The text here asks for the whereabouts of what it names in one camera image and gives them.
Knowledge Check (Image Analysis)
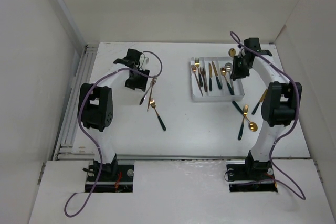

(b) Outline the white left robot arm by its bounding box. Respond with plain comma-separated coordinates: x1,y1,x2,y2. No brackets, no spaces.
77,49,152,180

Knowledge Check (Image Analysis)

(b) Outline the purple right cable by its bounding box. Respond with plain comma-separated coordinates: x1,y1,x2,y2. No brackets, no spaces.
229,31,307,200

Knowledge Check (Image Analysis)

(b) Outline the white plastic cutlery tray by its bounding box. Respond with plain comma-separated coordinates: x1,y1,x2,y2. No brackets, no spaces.
190,57,245,102

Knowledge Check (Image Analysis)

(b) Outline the silver fork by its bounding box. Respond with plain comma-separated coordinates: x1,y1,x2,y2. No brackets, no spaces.
139,78,157,105

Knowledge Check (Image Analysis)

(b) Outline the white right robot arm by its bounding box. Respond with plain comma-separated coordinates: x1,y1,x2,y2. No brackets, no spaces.
230,38,302,180

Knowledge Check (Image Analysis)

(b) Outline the gold spoon green handle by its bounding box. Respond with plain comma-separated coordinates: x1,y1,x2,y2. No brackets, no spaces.
228,48,236,58
232,101,258,132
220,67,234,95

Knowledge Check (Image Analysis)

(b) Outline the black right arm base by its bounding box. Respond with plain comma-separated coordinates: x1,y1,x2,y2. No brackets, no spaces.
226,162,278,193

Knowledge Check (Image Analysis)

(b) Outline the aluminium rail frame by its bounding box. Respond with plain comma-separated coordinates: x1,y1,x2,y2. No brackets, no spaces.
49,44,98,161

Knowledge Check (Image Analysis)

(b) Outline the gold knife green handle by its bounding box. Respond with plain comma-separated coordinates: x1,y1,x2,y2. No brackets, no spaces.
208,63,213,92
251,89,267,115
212,61,222,90

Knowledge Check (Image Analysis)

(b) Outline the gold fork green handle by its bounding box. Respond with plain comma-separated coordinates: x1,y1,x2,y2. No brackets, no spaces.
238,104,249,141
195,58,203,87
150,98,166,131

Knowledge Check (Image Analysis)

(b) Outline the silver spoon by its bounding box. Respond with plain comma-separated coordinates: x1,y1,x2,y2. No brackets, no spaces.
225,62,233,75

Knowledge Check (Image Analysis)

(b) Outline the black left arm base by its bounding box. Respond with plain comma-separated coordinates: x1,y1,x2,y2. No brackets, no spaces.
83,162,134,193

